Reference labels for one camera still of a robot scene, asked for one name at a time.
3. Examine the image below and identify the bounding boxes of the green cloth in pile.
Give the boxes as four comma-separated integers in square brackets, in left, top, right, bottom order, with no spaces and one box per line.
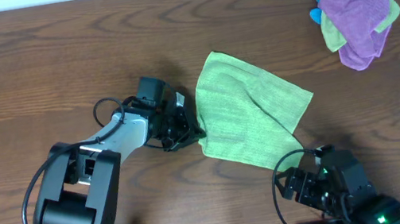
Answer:
[320,0,400,52]

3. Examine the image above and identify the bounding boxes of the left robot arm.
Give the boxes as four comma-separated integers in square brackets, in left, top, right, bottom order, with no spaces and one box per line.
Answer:
[32,92,204,224]

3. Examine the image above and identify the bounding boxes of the green microfiber cloth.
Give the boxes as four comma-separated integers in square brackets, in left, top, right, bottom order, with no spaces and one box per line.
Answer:
[195,52,313,171]

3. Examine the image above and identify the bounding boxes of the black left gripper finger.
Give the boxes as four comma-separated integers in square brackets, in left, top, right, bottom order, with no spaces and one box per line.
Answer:
[184,99,196,129]
[168,127,206,152]

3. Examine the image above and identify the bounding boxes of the blue cloth in pile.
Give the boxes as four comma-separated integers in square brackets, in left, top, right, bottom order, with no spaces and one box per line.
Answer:
[309,0,322,25]

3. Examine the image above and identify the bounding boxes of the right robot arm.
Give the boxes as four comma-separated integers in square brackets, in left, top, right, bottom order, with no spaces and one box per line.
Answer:
[193,79,400,224]

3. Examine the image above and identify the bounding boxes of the purple cloth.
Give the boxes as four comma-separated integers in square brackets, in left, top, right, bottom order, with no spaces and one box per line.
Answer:
[318,0,392,71]

